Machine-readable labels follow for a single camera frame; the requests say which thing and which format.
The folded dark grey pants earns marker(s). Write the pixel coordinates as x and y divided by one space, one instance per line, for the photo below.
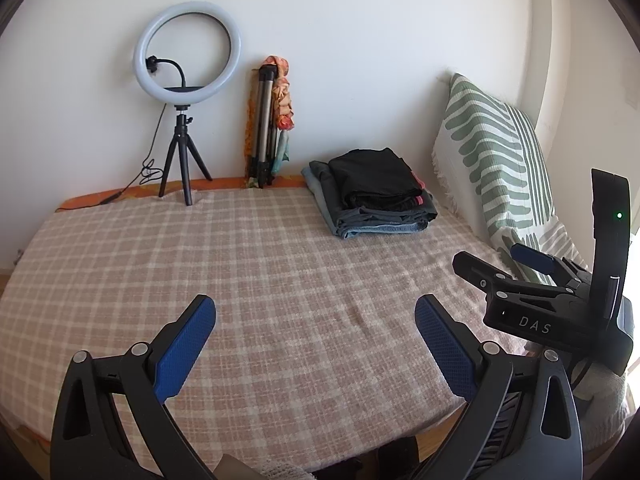
360 219

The black mini tripod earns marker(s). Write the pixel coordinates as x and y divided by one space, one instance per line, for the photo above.
182 160

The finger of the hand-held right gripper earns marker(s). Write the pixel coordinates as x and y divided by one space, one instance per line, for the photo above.
475 270
532 257

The green striped pillow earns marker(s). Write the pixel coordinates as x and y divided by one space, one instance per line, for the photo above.
490 135

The beige plaid blanket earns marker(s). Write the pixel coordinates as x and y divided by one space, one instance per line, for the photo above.
250 260

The pile of folded clothes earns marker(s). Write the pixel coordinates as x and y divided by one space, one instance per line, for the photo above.
380 230

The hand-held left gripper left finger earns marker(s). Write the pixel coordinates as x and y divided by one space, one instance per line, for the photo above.
185 345

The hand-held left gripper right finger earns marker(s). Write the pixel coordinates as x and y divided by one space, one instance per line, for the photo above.
445 345

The person's right hand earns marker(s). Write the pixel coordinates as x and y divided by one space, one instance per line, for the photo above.
605 390

